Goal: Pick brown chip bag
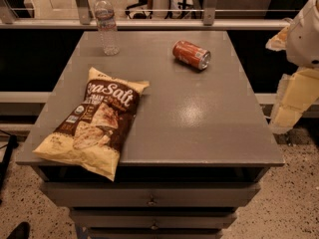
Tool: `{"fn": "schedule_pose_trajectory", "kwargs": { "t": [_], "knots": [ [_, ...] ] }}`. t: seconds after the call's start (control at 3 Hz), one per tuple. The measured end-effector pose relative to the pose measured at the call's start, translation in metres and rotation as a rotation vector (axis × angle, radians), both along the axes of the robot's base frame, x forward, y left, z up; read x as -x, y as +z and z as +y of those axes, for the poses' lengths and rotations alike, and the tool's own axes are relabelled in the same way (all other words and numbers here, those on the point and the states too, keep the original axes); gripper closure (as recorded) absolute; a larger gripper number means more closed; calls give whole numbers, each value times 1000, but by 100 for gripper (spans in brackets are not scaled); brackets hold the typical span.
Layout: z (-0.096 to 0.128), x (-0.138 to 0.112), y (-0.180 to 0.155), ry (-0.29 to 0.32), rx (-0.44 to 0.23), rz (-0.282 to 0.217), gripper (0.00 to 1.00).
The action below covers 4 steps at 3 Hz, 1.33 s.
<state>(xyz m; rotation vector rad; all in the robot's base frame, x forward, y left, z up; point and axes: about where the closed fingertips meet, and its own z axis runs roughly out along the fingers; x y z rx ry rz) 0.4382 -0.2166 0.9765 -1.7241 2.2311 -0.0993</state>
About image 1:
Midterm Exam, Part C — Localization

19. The black stand leg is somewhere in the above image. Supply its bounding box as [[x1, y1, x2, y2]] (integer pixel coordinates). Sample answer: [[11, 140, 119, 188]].
[[0, 130, 19, 192]]

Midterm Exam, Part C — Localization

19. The grey drawer cabinet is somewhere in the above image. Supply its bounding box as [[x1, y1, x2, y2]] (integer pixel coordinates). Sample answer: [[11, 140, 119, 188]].
[[17, 31, 283, 239]]

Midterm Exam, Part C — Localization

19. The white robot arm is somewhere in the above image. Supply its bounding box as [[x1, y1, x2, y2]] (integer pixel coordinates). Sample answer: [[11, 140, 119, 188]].
[[266, 0, 319, 134]]

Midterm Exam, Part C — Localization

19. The black office chair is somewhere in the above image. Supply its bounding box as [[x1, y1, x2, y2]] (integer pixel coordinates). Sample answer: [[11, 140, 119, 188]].
[[125, 0, 154, 19]]

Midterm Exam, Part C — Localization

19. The clear plastic water bottle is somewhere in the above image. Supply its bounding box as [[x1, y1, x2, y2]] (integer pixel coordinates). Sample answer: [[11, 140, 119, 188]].
[[94, 0, 120, 56]]

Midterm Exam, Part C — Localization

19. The metal glass railing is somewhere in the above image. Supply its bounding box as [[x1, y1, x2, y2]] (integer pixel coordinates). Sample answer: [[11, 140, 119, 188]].
[[0, 0, 297, 30]]

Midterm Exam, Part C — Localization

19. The black shoe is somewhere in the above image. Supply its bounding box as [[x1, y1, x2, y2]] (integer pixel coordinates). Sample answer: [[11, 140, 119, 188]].
[[6, 222, 30, 239]]

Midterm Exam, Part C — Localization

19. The orange soda can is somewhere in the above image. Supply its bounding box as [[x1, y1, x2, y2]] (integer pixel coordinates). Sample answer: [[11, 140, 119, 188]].
[[172, 40, 211, 70]]

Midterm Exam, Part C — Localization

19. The brown sea salt chip bag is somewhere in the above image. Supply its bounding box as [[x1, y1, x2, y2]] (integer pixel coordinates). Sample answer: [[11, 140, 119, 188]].
[[34, 68, 150, 180]]

